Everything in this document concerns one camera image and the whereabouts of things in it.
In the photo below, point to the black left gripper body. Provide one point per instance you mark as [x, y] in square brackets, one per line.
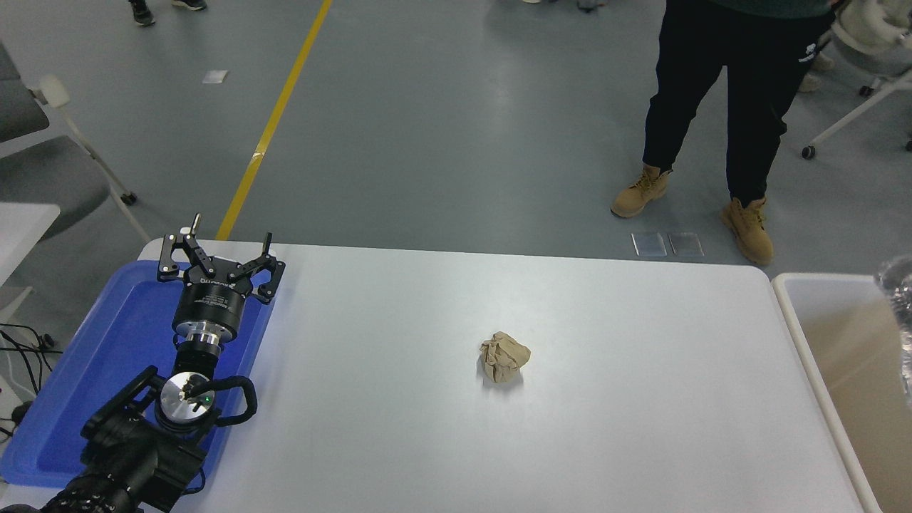
[210, 303]

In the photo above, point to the silver foil tray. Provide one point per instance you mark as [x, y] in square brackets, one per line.
[901, 299]

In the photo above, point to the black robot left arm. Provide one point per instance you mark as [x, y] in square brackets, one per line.
[121, 456]

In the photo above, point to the clear floor plate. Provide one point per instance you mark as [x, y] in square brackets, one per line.
[685, 244]
[649, 244]

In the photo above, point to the blue plastic tray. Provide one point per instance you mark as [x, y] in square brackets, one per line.
[107, 342]

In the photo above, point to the grey office chair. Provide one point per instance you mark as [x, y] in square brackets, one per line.
[43, 178]

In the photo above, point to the white side table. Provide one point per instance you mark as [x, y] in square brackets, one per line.
[21, 228]

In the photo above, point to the white paper scrap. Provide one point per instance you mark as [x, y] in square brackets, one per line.
[216, 76]

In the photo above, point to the person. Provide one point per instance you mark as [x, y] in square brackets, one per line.
[748, 78]
[809, 83]
[141, 13]

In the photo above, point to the crumpled tan paper ball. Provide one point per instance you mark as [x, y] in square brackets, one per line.
[504, 356]

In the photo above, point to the large pale bin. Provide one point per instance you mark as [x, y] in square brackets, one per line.
[848, 335]

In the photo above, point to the white rolling chair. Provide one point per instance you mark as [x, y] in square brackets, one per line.
[876, 39]

